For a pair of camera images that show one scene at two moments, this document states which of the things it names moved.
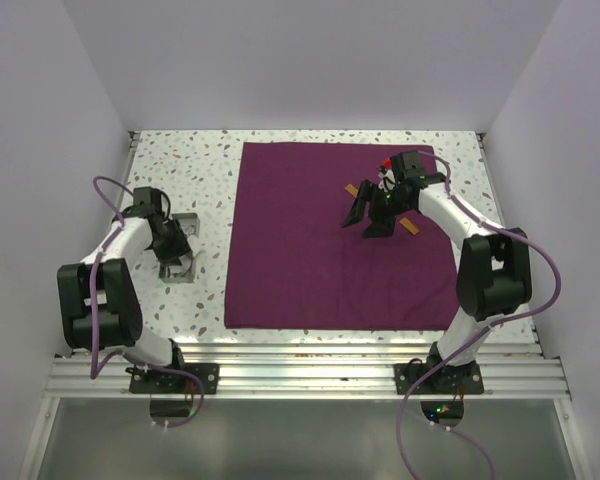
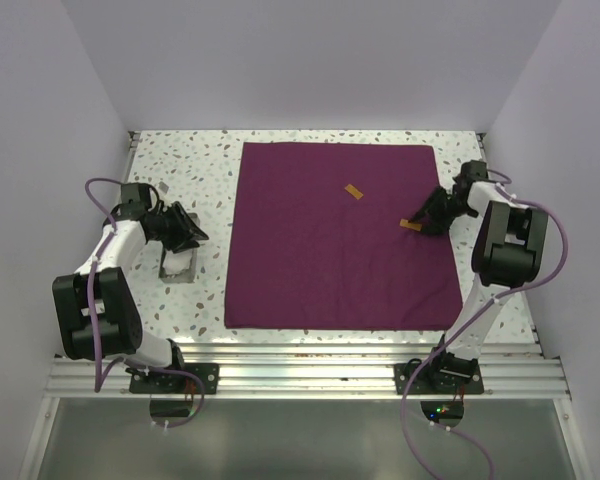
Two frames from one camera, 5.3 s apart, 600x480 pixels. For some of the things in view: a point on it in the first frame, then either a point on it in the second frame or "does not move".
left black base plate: (148, 381) does not move
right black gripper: (381, 226) -> (437, 225)
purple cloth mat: (295, 265) does not move
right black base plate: (460, 379) does not move
